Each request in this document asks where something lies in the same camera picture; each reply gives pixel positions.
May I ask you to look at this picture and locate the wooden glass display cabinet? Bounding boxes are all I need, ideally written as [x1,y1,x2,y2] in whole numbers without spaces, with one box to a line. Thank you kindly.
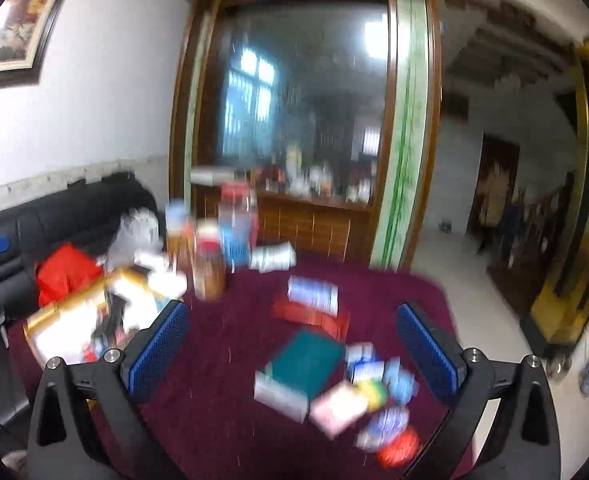
[168,0,444,273]

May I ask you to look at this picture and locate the large red lid jar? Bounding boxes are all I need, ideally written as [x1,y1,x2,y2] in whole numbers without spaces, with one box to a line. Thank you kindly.
[218,183,258,271]

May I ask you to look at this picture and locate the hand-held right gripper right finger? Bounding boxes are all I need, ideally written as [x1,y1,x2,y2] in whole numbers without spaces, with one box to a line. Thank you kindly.
[397,302,561,480]

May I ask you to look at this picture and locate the black sofa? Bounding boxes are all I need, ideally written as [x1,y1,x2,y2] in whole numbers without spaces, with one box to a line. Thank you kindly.
[0,172,161,461]

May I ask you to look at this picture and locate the brown label clear jar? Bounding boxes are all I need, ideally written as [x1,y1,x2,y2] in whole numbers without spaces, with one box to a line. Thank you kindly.
[192,239,226,302]

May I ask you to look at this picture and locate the gold pillar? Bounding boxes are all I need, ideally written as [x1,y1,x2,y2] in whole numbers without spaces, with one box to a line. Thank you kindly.
[521,41,589,358]

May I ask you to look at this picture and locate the pink white flat box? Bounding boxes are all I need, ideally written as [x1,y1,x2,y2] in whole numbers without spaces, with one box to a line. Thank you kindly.
[308,380,371,439]

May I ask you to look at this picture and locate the white printed papers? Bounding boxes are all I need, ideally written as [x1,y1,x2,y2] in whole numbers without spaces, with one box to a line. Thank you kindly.
[249,241,298,274]

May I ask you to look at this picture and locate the yellow padded envelope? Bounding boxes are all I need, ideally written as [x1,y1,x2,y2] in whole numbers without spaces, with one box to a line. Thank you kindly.
[23,266,176,368]

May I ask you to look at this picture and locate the white plastic bag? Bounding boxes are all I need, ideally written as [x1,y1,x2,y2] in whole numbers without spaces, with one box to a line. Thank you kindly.
[108,207,166,267]

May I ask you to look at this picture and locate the brown red drink carton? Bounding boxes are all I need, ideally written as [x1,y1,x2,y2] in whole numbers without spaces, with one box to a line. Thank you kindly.
[165,199,196,272]

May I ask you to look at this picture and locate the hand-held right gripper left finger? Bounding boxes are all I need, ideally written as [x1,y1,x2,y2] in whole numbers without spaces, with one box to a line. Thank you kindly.
[27,300,191,480]

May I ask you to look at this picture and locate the framed wall picture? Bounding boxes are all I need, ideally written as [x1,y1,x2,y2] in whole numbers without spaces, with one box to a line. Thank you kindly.
[0,0,84,94]

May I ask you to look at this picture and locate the yellow green sponge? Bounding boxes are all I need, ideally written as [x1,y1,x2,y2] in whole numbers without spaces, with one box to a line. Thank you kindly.
[355,379,390,412]

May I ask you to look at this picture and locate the large red bag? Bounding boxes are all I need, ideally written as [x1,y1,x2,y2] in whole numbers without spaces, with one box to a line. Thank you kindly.
[35,242,104,307]

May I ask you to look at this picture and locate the red foil packet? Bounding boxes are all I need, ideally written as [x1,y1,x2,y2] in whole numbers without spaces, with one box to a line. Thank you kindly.
[272,275,351,342]

